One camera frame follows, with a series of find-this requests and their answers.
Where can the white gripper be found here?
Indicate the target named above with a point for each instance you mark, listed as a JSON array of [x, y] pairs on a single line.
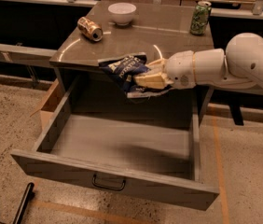
[[180, 68]]

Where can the blue chip bag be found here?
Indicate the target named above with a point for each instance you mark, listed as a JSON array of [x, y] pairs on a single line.
[[122, 70]]

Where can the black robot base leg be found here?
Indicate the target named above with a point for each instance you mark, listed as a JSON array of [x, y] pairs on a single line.
[[26, 197]]

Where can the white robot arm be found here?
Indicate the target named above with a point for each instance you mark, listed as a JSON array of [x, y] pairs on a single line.
[[238, 66]]

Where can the open grey top drawer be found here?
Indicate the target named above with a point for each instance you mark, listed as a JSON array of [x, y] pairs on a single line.
[[160, 164]]

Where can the grey cabinet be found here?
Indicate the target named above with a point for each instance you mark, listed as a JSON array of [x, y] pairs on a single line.
[[156, 31]]

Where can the green soda can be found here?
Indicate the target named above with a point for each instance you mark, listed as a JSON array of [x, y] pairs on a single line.
[[200, 17]]

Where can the white bowl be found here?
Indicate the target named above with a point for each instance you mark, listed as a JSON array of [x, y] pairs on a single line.
[[122, 13]]

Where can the gold soda can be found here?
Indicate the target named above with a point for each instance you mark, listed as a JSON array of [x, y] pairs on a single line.
[[90, 29]]

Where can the cardboard box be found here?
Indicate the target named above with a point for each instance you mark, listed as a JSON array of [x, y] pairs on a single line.
[[49, 103]]

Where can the black drawer handle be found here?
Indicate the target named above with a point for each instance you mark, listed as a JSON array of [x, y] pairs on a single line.
[[109, 183]]

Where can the grey metal rail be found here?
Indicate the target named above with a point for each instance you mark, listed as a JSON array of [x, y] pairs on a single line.
[[25, 55]]

